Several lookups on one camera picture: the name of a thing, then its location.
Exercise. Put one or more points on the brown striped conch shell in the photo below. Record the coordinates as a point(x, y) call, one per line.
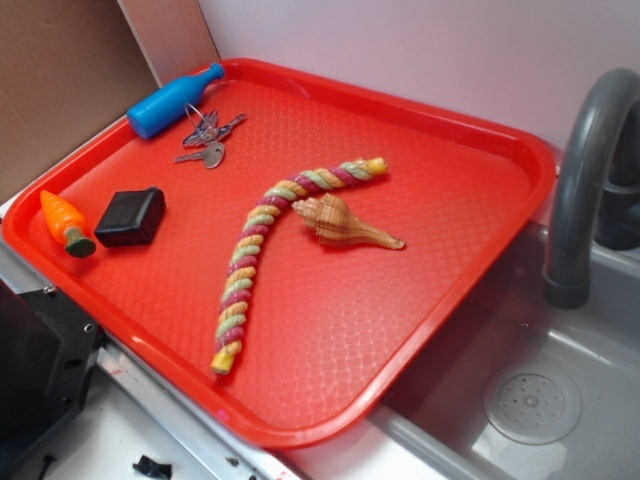
point(335, 225)

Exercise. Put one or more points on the red plastic tray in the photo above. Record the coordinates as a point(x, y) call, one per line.
point(328, 330)

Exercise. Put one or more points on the silver key bunch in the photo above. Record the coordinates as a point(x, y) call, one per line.
point(207, 137)

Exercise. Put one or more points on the black rectangular box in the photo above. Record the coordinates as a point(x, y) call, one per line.
point(132, 218)

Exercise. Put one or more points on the blue toy bottle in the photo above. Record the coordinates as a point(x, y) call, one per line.
point(161, 109)

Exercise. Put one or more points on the grey curved faucet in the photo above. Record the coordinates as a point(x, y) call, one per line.
point(597, 194)

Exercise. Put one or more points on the orange toy carrot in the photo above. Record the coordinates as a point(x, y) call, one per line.
point(66, 225)

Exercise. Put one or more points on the grey plastic sink basin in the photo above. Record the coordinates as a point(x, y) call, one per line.
point(435, 408)

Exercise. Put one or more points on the round sink drain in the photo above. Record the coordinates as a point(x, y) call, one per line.
point(532, 403)

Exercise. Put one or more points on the black tape scrap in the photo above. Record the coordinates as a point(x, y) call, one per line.
point(153, 469)

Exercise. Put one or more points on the brown cardboard panel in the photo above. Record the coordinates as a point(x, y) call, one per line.
point(69, 69)

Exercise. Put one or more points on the multicolour twisted rope toy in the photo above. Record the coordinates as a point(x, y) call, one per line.
point(242, 266)

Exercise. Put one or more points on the black metal bracket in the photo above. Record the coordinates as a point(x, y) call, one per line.
point(49, 347)

